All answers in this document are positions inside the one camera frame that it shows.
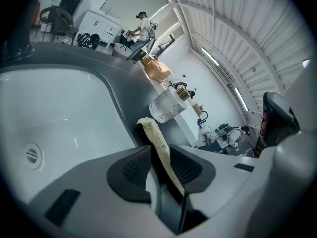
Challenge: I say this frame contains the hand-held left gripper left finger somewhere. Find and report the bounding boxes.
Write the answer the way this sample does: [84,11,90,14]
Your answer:
[29,145,155,238]

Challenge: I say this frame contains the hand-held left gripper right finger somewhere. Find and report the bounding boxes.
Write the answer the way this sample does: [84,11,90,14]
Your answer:
[170,144,258,223]

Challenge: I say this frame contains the cream tube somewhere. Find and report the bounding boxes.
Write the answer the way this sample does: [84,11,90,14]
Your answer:
[136,117,186,197]

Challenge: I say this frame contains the black curved bathtub faucet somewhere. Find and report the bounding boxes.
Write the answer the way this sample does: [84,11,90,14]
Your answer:
[196,110,209,128]

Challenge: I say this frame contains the person's head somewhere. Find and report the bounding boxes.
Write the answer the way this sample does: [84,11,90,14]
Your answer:
[259,91,302,157]

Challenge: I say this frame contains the open cardboard box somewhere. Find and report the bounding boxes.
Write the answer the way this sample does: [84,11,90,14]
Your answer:
[192,102,204,116]

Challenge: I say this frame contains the ceiling tube light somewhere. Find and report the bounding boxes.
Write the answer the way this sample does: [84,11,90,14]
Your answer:
[233,87,250,112]
[201,47,220,67]

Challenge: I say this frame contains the white sink basin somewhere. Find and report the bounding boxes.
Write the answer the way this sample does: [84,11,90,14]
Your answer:
[0,67,138,204]

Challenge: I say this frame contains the clear glass bottle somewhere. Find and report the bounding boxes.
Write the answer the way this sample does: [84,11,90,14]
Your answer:
[149,85,192,124]

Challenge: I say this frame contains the large cardboard box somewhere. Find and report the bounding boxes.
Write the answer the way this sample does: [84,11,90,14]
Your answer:
[141,54,172,84]

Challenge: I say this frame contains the woven laundry basket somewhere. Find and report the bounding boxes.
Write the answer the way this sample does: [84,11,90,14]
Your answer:
[113,42,132,59]

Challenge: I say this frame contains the black white backpack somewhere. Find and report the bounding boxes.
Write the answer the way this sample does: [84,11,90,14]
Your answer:
[76,32,101,51]

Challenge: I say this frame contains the black sink faucet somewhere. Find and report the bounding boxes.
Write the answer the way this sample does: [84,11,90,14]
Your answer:
[2,21,35,60]

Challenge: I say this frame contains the white vanity cabinet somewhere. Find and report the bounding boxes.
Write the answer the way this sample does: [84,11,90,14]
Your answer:
[78,7,124,50]

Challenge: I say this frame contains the black wicker chair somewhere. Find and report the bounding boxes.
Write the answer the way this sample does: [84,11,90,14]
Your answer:
[51,7,80,46]

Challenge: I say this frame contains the black folding chair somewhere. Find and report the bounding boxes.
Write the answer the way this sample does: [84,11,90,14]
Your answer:
[37,6,59,41]

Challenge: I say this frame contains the orange sofa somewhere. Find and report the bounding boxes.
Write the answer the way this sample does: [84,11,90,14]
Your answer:
[34,1,41,26]

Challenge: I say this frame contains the black water dispenser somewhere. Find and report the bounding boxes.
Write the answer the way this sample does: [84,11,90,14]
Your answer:
[59,0,86,17]

